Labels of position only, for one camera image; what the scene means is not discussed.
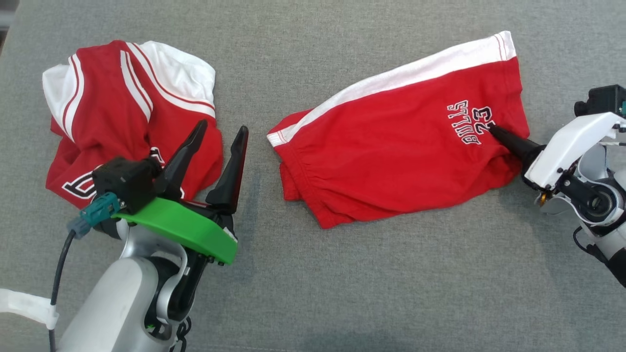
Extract white cable strap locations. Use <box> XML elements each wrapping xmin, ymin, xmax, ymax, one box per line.
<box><xmin>0</xmin><ymin>288</ymin><xmax>60</xmax><ymax>331</ymax></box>

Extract black cable with teal connector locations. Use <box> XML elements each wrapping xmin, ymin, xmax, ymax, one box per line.
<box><xmin>48</xmin><ymin>192</ymin><xmax>121</xmax><ymax>352</ymax></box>

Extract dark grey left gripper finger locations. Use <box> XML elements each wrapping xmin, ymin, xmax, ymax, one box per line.
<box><xmin>205</xmin><ymin>126</ymin><xmax>249</xmax><ymax>216</ymax></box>
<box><xmin>156</xmin><ymin>119</ymin><xmax>209</xmax><ymax>201</ymax></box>

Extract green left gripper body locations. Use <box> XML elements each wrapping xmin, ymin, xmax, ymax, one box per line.
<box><xmin>112</xmin><ymin>197</ymin><xmax>239</xmax><ymax>266</ymax></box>

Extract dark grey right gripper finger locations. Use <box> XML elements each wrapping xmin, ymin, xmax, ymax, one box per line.
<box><xmin>488</xmin><ymin>124</ymin><xmax>547</xmax><ymax>159</ymax></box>
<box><xmin>488</xmin><ymin>126</ymin><xmax>538</xmax><ymax>171</ymax></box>

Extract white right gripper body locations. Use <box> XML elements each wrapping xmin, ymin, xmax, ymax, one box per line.
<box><xmin>523</xmin><ymin>111</ymin><xmax>626</xmax><ymax>192</ymax></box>

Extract red basketball jersey white sleeves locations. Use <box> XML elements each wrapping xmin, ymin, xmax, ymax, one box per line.
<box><xmin>43</xmin><ymin>40</ymin><xmax>224</xmax><ymax>210</ymax></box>

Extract grey fabric sofa seat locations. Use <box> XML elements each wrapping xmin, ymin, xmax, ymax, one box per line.
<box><xmin>0</xmin><ymin>0</ymin><xmax>626</xmax><ymax>352</ymax></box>

